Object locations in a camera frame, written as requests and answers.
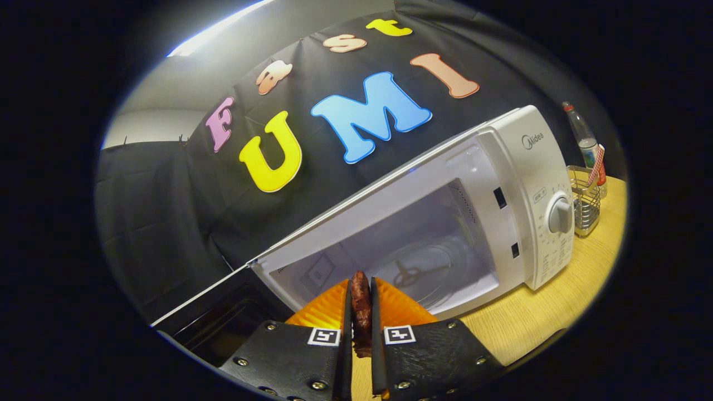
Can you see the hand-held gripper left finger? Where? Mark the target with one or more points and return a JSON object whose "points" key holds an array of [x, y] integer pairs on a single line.
{"points": [[345, 367]]}

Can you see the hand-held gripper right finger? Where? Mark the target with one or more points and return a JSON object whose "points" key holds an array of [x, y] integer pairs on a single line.
{"points": [[377, 367]]}

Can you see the brown grilled meat piece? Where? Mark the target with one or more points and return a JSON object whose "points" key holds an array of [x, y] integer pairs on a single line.
{"points": [[361, 312]]}

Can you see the white toaster oven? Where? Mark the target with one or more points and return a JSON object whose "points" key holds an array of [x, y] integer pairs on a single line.
{"points": [[518, 184]]}

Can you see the glass turntable plate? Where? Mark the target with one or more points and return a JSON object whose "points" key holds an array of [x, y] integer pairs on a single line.
{"points": [[440, 262]]}

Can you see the red white striped straw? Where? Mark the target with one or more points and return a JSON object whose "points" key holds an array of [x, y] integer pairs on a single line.
{"points": [[596, 164]]}

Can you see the clear plastic bottle red label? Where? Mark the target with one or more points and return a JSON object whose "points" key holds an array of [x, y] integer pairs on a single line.
{"points": [[582, 131]]}

